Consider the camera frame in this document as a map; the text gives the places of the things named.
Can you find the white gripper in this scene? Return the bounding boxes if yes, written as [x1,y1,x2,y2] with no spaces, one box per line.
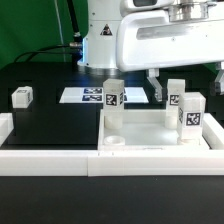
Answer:
[116,8,224,102]

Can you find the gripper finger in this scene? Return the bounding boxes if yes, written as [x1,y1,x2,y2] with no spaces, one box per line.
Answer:
[214,62,224,95]

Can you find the white square tabletop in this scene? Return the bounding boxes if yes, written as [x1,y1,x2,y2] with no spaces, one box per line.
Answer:
[98,110,210,151]

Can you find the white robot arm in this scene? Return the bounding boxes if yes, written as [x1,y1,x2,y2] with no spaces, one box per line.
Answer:
[78,0,224,101]

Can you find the white sheet with tags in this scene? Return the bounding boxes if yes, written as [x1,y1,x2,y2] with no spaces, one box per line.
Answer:
[60,87,148,103]

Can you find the white U-shaped fence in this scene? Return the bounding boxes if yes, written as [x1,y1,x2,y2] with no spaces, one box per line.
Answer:
[0,114,224,176]

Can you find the black hose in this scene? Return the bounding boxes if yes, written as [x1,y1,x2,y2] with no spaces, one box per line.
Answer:
[65,0,83,44]

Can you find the black cable with connector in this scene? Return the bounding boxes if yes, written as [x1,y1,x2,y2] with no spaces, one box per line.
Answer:
[13,41,83,64]

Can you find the white thin cable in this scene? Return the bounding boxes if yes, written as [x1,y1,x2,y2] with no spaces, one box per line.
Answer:
[53,0,67,63]

